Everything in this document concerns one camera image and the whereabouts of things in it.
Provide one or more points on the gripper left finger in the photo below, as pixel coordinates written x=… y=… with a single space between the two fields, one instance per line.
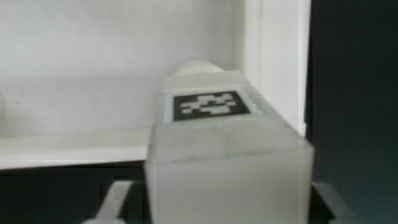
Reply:
x=106 y=215

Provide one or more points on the white table leg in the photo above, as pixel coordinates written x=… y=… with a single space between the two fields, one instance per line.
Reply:
x=229 y=160

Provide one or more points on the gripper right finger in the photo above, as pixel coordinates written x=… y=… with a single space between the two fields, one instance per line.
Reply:
x=329 y=211

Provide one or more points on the white square table top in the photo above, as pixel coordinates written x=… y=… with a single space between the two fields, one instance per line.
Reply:
x=87 y=52

